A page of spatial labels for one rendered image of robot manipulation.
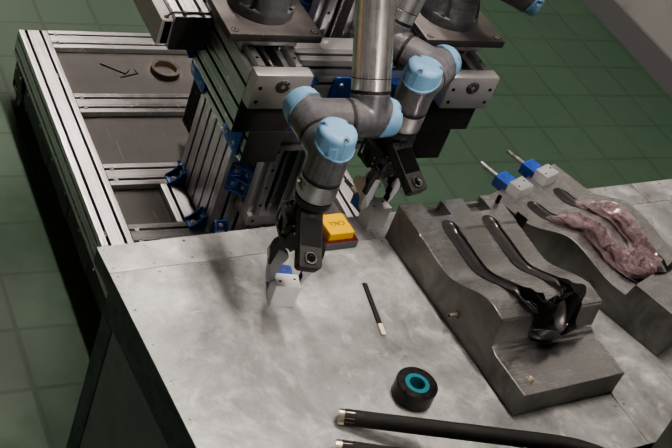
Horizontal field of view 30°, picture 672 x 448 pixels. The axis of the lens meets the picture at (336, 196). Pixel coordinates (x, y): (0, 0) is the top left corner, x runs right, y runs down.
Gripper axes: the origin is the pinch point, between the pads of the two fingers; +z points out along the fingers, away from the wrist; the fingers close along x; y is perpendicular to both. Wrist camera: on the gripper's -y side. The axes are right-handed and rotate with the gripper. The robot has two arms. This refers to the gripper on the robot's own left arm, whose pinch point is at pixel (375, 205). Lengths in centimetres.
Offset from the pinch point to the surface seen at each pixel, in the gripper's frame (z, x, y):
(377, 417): 0, 34, -48
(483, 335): -2.0, 2.8, -40.1
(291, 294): 1.0, 32.4, -17.0
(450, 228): -4.0, -8.5, -14.1
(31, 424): 85, 52, 28
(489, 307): -7.8, 2.6, -38.2
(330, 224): 0.8, 13.1, -2.0
